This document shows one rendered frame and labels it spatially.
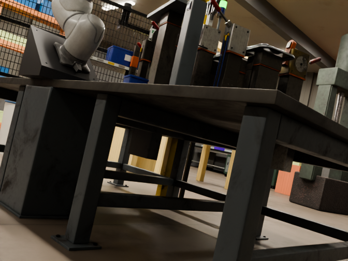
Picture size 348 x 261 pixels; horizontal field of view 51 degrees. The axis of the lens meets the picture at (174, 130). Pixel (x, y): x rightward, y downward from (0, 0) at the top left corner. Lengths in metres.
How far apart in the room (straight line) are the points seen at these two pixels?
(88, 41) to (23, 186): 0.80
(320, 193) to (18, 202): 5.32
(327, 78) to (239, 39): 5.32
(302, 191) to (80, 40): 5.41
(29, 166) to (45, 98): 0.35
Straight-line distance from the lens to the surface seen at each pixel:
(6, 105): 4.65
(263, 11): 7.64
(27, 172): 1.96
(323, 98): 6.81
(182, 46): 1.60
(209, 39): 1.84
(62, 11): 2.13
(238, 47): 1.61
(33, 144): 1.95
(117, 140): 6.15
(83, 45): 2.01
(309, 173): 6.62
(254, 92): 1.03
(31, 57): 2.07
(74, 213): 1.65
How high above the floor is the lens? 0.49
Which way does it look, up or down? 3 degrees up
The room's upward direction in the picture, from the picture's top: 12 degrees clockwise
